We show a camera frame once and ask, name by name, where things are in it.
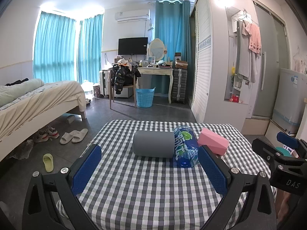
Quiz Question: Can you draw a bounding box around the blue laundry basket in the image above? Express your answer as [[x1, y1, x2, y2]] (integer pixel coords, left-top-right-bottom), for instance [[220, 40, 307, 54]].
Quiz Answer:
[[135, 88, 156, 108]]

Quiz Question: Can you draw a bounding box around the pink towel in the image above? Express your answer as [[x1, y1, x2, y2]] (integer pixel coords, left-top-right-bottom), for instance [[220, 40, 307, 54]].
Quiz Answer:
[[245, 23, 262, 56]]

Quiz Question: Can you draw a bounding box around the oval vanity mirror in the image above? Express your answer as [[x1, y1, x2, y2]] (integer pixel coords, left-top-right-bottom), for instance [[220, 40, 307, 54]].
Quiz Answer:
[[146, 38, 168, 63]]

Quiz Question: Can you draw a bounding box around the white suitcase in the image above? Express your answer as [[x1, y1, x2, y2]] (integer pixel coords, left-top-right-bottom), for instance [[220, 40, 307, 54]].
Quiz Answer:
[[99, 70, 111, 98]]

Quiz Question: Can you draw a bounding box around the dark patterned jacket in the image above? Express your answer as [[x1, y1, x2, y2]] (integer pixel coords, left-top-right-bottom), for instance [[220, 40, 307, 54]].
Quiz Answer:
[[111, 63, 141, 95]]

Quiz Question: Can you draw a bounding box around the grey towel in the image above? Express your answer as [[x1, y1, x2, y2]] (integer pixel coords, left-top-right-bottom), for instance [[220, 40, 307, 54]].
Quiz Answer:
[[235, 19, 252, 78]]

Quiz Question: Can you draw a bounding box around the checkered tablecloth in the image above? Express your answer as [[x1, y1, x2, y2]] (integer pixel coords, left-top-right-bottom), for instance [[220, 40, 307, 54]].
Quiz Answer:
[[56, 120, 278, 230]]

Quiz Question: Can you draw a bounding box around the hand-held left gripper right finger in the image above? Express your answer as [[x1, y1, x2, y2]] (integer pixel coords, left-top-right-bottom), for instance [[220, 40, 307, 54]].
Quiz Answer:
[[198, 145, 280, 230]]

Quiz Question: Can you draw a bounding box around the dark clothing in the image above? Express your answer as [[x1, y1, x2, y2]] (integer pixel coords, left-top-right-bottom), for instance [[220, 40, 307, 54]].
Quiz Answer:
[[5, 78, 30, 86]]

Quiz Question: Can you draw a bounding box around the white small refrigerator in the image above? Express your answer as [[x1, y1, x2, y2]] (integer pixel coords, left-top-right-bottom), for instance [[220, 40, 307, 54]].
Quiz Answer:
[[272, 67, 307, 135]]

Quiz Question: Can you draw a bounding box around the pink foam block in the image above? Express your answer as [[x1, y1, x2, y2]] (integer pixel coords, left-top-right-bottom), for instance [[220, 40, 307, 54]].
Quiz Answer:
[[197, 128, 230, 155]]

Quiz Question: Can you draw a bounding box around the white wardrobe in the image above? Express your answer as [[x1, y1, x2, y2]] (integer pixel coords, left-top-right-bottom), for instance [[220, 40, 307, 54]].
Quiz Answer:
[[189, 0, 255, 125]]

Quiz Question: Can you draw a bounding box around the cardboard box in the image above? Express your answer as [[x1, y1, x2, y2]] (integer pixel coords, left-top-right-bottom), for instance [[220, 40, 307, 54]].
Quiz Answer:
[[175, 52, 189, 70]]

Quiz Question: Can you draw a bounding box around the frosted glass sliding door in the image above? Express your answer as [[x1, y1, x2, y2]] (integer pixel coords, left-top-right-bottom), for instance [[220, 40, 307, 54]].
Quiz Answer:
[[249, 0, 292, 120]]

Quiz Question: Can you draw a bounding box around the clear plastic bag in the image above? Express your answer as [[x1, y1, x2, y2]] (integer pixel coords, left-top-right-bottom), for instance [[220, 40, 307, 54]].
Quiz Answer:
[[81, 80, 94, 101]]

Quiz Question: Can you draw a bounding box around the teal round object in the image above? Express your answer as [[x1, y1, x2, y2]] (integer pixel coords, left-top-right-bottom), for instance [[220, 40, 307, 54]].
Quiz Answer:
[[275, 147, 292, 158]]

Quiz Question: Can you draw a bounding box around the blue plastic bottle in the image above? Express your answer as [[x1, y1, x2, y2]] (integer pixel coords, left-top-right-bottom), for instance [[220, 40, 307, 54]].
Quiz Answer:
[[173, 125, 200, 168]]

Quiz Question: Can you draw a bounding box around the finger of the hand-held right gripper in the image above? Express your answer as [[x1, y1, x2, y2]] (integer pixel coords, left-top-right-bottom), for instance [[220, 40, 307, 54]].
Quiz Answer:
[[252, 138, 288, 173], [276, 131, 307, 159]]

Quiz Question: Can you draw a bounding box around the black television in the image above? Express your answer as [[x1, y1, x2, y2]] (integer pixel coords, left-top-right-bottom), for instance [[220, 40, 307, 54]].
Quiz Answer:
[[118, 37, 149, 56]]

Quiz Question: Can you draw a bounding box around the grey cup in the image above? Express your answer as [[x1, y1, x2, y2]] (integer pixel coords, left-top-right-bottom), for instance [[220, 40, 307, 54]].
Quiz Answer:
[[133, 131, 175, 159]]

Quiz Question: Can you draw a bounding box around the dark grey suitcase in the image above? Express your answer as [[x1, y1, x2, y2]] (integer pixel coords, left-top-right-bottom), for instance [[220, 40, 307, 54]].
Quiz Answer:
[[171, 68, 188, 104]]

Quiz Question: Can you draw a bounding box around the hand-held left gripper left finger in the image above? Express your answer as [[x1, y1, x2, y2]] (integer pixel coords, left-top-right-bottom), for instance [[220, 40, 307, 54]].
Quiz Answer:
[[26, 144, 102, 230]]

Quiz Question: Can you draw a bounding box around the wooden chair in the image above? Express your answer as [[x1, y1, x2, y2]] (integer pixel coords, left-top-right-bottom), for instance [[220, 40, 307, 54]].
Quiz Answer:
[[109, 65, 142, 109]]

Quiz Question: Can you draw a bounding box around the white air conditioner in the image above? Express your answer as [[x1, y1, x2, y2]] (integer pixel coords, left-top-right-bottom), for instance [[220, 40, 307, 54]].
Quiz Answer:
[[114, 9, 151, 23]]

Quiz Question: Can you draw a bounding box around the pale green quilt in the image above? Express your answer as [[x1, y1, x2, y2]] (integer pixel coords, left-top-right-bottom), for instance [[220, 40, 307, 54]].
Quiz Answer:
[[0, 79, 45, 99]]

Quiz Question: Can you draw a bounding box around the person's right forearm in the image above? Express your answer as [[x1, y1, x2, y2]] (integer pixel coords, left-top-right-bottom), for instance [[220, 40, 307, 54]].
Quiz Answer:
[[275, 189, 303, 224]]

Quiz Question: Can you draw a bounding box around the light blue window curtain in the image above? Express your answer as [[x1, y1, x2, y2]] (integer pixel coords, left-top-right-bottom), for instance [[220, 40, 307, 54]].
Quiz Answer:
[[33, 11, 78, 84], [78, 13, 105, 85]]

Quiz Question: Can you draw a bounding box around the white slipper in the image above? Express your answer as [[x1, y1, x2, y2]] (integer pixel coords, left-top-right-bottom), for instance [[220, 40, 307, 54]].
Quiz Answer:
[[72, 128, 89, 143], [59, 131, 79, 145]]

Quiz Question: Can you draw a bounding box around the white sneaker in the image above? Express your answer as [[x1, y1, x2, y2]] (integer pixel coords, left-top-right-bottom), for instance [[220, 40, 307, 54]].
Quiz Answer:
[[46, 127, 60, 139], [33, 131, 50, 143]]

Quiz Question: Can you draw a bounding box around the white bed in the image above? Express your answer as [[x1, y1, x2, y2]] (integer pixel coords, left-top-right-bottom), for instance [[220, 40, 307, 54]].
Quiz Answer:
[[0, 79, 88, 163]]

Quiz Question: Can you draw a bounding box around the yellow slipper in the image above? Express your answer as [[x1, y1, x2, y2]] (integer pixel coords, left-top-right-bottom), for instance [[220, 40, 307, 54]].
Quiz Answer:
[[43, 153, 54, 172]]

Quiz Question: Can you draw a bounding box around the white dressing table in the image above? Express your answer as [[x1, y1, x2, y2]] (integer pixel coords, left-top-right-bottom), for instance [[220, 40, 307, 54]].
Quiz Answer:
[[137, 65, 174, 104]]

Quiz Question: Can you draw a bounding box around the teal curtain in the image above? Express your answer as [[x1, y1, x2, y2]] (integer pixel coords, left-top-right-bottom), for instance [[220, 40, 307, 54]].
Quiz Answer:
[[155, 0, 193, 96]]

